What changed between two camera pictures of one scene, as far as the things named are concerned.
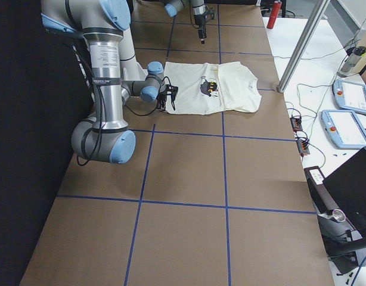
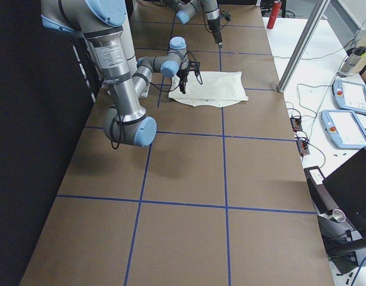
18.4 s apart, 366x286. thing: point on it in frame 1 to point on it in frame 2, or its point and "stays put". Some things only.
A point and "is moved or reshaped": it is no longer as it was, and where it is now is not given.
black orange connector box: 296,124 stays put
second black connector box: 303,146 stays put
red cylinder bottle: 274,14 stays put
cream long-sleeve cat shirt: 204,87 is moved or reshaped
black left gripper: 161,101 to 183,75
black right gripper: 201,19 to 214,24
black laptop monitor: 352,186 stays put
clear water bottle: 351,61 stays put
